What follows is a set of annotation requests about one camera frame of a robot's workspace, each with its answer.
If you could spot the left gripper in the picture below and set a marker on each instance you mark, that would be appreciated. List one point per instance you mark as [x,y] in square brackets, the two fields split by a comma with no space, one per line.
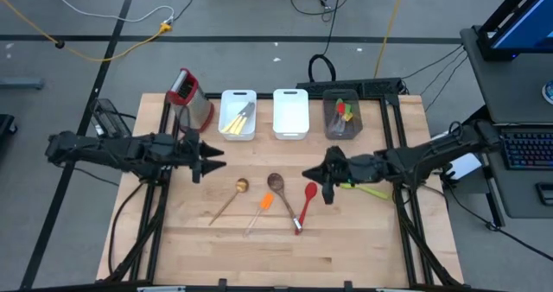
[194,154]

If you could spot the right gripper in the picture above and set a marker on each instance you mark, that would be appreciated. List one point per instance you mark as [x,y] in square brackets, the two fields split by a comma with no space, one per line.
[354,169]

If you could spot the red silicone spoon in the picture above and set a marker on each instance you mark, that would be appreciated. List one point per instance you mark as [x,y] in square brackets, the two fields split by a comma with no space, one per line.
[310,190]

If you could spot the dark wooden spoon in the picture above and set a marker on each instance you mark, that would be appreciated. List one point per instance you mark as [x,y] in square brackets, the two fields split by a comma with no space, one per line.
[275,181]

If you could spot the green silicone spoon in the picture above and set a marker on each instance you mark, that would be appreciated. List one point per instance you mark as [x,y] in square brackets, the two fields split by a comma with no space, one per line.
[369,191]

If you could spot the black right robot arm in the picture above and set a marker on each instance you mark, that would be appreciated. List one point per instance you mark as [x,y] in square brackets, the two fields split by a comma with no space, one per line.
[436,154]

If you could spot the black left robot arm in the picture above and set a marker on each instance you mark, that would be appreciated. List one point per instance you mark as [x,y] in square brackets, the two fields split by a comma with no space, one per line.
[112,151]

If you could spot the grey plastic bin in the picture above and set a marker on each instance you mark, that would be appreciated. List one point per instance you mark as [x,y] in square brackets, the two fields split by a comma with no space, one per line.
[354,128]

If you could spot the white plastic bin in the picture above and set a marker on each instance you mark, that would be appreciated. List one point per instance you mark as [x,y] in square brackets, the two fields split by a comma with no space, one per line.
[231,99]
[290,115]

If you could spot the long black perforated box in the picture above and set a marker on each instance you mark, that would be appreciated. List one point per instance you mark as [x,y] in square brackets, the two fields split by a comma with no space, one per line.
[350,86]

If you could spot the small black perforated box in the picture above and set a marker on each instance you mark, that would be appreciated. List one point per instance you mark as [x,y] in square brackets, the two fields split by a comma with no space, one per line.
[110,117]

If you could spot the black desk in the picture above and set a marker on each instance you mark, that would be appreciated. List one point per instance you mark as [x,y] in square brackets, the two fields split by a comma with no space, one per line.
[510,89]

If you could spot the black keyboard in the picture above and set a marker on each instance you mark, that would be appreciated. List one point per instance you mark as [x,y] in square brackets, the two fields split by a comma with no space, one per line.
[529,149]

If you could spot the computer monitor on stand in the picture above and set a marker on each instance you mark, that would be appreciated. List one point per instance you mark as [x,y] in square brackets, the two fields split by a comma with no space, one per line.
[523,24]

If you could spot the black aluminium table frame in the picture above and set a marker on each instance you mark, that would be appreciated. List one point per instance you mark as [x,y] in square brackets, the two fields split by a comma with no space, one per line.
[242,289]

